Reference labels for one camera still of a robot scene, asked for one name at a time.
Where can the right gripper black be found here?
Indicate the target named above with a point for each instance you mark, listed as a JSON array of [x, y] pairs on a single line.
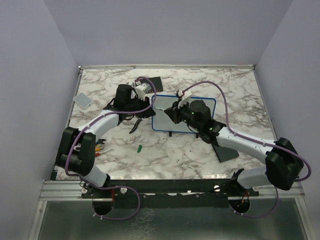
[[174, 111]]

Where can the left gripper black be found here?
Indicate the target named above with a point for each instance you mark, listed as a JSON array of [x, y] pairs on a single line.
[[146, 114]]

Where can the blue framed whiteboard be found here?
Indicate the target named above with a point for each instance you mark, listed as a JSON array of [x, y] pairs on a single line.
[[162, 123]]

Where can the green marker cap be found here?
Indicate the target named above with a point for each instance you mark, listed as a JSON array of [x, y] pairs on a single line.
[[139, 148]]

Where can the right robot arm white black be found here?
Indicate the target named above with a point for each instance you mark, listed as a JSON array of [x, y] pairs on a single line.
[[282, 165]]

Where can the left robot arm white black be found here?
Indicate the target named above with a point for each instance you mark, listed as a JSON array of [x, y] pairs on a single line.
[[77, 149]]

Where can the small white square device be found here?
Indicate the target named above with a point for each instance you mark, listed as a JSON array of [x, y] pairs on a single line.
[[82, 100]]

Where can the black rectangular block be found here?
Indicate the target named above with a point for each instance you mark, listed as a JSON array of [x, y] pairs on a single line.
[[225, 154]]

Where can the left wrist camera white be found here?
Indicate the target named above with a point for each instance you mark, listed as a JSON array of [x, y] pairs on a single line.
[[141, 89]]

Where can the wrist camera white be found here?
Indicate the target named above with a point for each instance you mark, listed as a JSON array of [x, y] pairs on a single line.
[[183, 96], [141, 89]]

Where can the black handled pliers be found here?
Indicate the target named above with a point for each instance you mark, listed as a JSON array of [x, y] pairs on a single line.
[[138, 121]]

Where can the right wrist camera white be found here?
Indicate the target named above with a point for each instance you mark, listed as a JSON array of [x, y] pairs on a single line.
[[183, 96]]

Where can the black network switch box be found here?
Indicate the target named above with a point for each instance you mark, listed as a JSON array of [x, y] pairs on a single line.
[[157, 82]]

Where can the orange handled screwdriver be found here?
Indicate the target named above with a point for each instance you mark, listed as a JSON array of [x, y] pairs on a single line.
[[102, 152]]

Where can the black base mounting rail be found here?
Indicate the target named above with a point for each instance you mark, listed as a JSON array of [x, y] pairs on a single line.
[[168, 193]]

